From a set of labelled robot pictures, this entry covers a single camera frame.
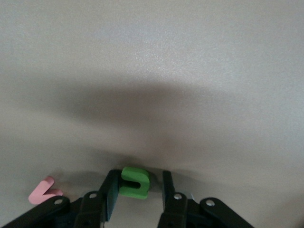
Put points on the green foam letter u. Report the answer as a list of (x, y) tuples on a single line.
[(145, 187)]

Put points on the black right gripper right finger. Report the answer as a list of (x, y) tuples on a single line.
[(180, 213)]

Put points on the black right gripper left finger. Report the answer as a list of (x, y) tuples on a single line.
[(95, 209)]

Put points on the red foam letter w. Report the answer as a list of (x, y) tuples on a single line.
[(39, 192)]

